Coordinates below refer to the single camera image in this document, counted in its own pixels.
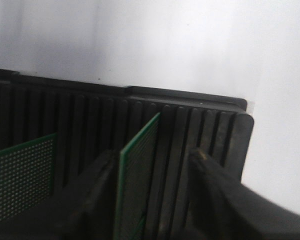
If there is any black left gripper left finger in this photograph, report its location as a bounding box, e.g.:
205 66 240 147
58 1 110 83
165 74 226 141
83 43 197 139
35 150 118 240

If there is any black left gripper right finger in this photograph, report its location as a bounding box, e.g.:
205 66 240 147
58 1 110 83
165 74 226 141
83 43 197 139
187 149 300 240

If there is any green perforated circuit board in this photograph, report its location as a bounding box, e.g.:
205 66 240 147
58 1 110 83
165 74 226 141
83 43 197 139
112 113 161 240
0 133 57 222

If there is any black slotted board rack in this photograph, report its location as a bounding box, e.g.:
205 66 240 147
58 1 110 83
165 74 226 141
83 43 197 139
0 69 254 240

